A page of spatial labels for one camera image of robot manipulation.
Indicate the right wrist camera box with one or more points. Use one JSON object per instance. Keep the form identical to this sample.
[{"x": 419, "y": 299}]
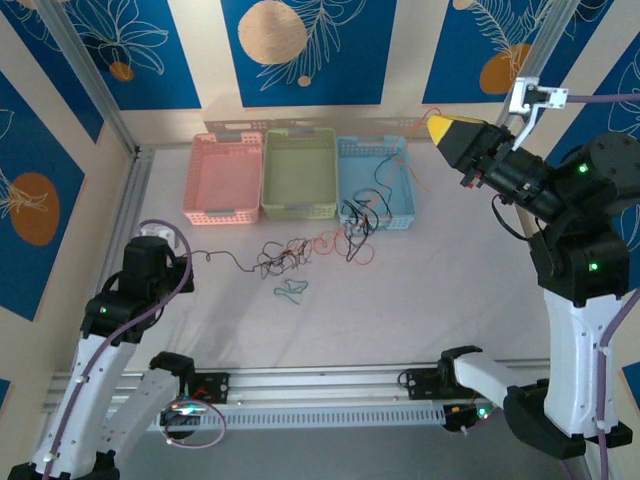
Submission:
[{"x": 525, "y": 95}]

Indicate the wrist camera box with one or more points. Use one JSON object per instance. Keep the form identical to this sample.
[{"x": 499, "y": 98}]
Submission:
[
  {"x": 152, "y": 231},
  {"x": 525, "y": 95}
]

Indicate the circuit board with green light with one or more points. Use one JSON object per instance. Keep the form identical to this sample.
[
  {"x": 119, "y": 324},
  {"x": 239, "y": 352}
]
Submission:
[
  {"x": 181, "y": 420},
  {"x": 460, "y": 421}
]

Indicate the aluminium frame post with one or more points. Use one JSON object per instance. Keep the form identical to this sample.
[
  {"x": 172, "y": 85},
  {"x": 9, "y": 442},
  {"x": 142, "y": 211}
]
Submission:
[
  {"x": 537, "y": 45},
  {"x": 90, "y": 75}
]

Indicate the green plastic basket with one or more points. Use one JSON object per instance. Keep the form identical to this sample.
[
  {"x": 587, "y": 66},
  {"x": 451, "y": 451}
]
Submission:
[{"x": 299, "y": 172}]

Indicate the blue plastic basket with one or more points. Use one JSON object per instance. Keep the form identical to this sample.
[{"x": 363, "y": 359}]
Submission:
[{"x": 360, "y": 170}]

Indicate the aluminium frame rail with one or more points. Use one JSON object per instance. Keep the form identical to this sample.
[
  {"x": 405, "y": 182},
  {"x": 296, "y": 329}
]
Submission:
[{"x": 325, "y": 382}]

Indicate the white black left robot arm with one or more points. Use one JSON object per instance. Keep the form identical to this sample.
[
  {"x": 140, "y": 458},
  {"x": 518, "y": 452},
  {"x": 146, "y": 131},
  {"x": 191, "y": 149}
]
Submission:
[{"x": 95, "y": 390}]

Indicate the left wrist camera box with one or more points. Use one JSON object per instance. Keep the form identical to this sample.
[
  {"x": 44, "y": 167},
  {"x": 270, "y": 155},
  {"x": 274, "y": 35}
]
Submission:
[{"x": 152, "y": 231}]

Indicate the pink plastic basket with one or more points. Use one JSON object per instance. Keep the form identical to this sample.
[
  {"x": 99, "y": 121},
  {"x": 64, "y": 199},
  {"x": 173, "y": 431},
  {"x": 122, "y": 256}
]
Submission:
[{"x": 222, "y": 175}]

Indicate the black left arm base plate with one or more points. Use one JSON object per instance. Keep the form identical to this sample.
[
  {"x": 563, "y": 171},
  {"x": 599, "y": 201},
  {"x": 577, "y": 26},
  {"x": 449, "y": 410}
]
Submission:
[{"x": 217, "y": 387}]

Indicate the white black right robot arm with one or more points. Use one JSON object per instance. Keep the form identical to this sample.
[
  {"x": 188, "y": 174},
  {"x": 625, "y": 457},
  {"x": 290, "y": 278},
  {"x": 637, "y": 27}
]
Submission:
[{"x": 570, "y": 360}]

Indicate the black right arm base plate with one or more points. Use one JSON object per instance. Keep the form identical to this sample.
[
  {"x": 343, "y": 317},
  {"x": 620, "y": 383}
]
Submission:
[{"x": 420, "y": 382}]

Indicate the aluminium side rail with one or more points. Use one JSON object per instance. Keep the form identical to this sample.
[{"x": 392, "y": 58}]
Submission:
[{"x": 125, "y": 215}]

